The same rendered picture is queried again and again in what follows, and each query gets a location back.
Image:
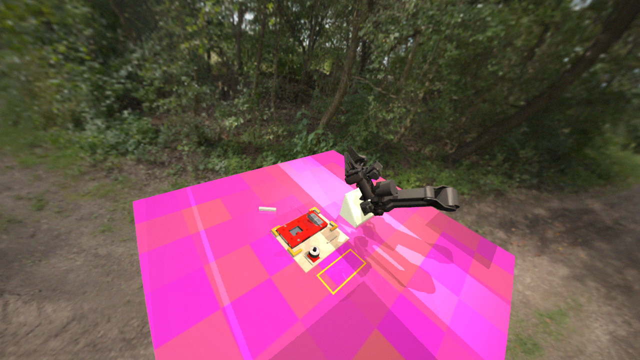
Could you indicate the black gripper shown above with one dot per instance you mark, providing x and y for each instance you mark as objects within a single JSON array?
[{"x": 354, "y": 170}]

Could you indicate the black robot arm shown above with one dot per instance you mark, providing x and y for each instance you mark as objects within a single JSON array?
[{"x": 385, "y": 196}]

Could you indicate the black wheel with beige rim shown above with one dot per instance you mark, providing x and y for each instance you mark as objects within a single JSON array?
[{"x": 314, "y": 254}]

